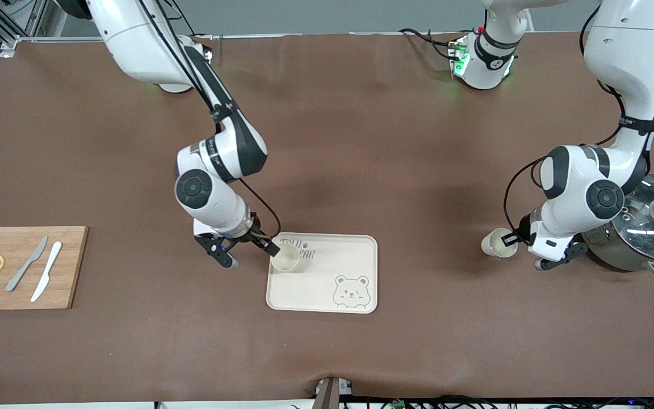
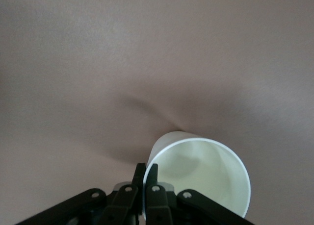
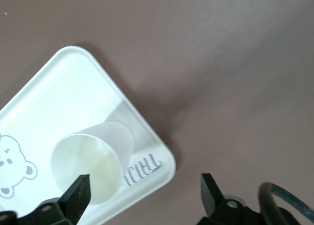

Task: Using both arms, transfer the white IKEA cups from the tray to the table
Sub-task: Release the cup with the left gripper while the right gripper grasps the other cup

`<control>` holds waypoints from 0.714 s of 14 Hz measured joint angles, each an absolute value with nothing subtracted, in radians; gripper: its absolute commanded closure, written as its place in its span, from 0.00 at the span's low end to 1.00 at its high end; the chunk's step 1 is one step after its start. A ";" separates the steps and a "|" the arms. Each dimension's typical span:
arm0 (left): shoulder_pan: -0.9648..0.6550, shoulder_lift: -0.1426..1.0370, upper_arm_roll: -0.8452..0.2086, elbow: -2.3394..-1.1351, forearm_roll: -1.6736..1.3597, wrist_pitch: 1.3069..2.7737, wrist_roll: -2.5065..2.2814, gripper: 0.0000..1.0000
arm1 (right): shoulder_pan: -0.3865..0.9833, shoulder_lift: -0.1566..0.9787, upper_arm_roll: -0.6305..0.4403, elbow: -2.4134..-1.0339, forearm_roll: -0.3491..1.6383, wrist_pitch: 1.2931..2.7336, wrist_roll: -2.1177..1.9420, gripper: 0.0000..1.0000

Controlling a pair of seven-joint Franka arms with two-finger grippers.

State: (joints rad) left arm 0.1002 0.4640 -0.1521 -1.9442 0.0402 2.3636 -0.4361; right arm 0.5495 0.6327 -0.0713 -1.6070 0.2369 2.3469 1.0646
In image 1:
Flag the brown table cover mat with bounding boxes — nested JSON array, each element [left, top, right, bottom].
[[0, 31, 654, 405]]

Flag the white plastic knife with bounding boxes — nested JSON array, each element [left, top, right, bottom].
[[31, 241, 63, 303]]

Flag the white IKEA cup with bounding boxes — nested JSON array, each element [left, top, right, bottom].
[[270, 243, 300, 273], [481, 227, 518, 258]]

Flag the black cables along table edge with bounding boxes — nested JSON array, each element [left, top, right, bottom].
[[338, 395, 654, 409]]

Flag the wooden cutting board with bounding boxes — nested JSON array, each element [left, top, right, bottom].
[[0, 226, 89, 311]]

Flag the grey plastic knife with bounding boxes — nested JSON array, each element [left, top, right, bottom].
[[5, 236, 49, 293]]

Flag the grey-green cooking pot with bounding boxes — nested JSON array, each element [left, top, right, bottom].
[[581, 173, 654, 278]]

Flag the black left arm base cable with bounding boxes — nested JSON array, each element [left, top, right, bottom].
[[399, 27, 459, 61]]

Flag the cream tray with bear print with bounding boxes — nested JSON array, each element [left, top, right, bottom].
[[266, 232, 379, 314]]

